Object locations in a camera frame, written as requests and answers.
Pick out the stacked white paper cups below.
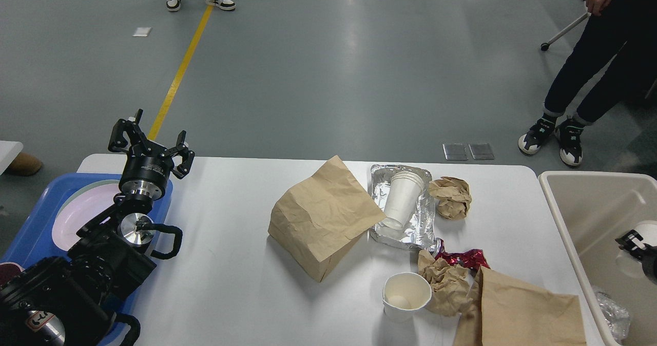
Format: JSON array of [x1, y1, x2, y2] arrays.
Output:
[[381, 171, 425, 230]]

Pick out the brown paper bag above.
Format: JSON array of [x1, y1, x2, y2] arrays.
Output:
[[268, 155, 385, 282]]

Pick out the beige plastic bin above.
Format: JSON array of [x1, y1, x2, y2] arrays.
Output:
[[539, 171, 656, 345]]

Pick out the pink mug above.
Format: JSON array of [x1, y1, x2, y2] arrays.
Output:
[[0, 262, 25, 286]]

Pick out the right metal floor plate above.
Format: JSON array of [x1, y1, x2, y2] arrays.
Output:
[[468, 143, 495, 161]]

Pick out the pink plate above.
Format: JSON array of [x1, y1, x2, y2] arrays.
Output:
[[51, 184, 119, 252]]

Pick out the crumpled brown paper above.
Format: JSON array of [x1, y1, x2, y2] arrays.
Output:
[[417, 249, 470, 317]]

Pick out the left metal floor plate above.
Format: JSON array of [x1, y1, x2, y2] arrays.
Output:
[[442, 143, 469, 161]]

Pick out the white paper cup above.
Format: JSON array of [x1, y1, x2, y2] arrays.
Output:
[[382, 273, 433, 322], [615, 221, 656, 280]]

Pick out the white paper cup back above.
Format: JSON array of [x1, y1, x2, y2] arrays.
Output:
[[615, 221, 656, 280]]

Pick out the metal floor plate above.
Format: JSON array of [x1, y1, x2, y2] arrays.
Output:
[[442, 143, 469, 161], [468, 143, 495, 161]]

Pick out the white paper cup front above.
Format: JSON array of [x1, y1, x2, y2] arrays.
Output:
[[382, 273, 433, 322]]

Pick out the blue plastic tray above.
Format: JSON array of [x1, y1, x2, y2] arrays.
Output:
[[0, 172, 174, 346]]

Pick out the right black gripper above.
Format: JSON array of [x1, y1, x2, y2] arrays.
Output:
[[615, 229, 656, 284]]

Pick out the white side table corner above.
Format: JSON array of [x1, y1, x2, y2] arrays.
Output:
[[0, 140, 24, 175]]

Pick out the office chair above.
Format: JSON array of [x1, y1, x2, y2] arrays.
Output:
[[539, 6, 590, 52]]

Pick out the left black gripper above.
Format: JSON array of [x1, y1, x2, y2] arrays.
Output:
[[108, 109, 195, 201]]

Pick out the aluminium foil tray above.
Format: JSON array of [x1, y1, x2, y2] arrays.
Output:
[[369, 164, 437, 252]]

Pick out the crumpled brown paper ball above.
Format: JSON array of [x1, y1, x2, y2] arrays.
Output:
[[429, 176, 472, 220]]

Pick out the red foil wrapper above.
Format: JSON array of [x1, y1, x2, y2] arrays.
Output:
[[434, 239, 490, 272]]

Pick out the person with tan boot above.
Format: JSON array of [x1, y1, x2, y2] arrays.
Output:
[[6, 152, 43, 176]]

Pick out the person in dark clothes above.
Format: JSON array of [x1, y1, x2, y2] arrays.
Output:
[[517, 0, 656, 167]]

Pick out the clear plastic wrap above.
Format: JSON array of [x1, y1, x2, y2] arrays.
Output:
[[592, 285, 632, 344]]

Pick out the flat brown paper sheet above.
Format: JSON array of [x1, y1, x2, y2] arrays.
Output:
[[453, 267, 587, 345]]

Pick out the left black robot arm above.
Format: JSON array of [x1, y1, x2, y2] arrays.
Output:
[[1, 109, 195, 345]]

